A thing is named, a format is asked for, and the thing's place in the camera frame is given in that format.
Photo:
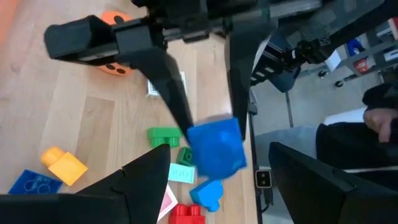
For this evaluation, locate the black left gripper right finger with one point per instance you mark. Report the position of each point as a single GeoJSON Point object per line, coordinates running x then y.
{"type": "Point", "coordinates": [304, 186]}

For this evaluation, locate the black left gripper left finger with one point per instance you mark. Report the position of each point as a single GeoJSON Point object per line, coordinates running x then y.
{"type": "Point", "coordinates": [146, 180]}

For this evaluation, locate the mint toy block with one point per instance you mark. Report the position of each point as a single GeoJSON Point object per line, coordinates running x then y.
{"type": "Point", "coordinates": [182, 173]}

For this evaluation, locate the dark blue toy block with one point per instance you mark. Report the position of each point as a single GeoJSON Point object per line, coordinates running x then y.
{"type": "Point", "coordinates": [34, 185]}

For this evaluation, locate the person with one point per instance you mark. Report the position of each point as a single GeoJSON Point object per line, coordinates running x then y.
{"type": "Point", "coordinates": [342, 146]}

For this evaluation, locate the grey white playing card box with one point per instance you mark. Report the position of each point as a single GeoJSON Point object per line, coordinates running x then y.
{"type": "Point", "coordinates": [153, 90]}

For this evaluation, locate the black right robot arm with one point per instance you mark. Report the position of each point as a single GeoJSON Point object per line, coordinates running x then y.
{"type": "Point", "coordinates": [326, 18]}

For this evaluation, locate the yellow toy block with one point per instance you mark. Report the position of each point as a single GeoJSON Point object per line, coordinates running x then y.
{"type": "Point", "coordinates": [66, 168]}

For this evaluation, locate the person's hand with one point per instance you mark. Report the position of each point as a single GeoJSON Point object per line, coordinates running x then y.
{"type": "Point", "coordinates": [379, 121]}

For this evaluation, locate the red patterned playing card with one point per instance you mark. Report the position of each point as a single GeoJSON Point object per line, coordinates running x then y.
{"type": "Point", "coordinates": [166, 203]}

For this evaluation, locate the black depth camera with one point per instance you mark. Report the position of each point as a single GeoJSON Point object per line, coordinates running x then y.
{"type": "Point", "coordinates": [263, 179]}

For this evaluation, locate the dark blue office chair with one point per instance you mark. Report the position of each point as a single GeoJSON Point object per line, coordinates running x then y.
{"type": "Point", "coordinates": [284, 79]}

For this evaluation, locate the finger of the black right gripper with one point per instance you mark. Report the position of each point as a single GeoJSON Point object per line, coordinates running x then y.
{"type": "Point", "coordinates": [168, 81]}
{"type": "Point", "coordinates": [241, 68]}

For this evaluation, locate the orange foam die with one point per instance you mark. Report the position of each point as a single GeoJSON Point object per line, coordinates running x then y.
{"type": "Point", "coordinates": [116, 70]}

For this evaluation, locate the light blue toy block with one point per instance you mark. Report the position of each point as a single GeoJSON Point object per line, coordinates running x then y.
{"type": "Point", "coordinates": [206, 194]}

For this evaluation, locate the storage shelf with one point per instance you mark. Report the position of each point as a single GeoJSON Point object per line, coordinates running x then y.
{"type": "Point", "coordinates": [367, 46]}

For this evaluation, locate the red toy block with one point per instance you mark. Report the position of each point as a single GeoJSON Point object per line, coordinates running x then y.
{"type": "Point", "coordinates": [186, 214]}

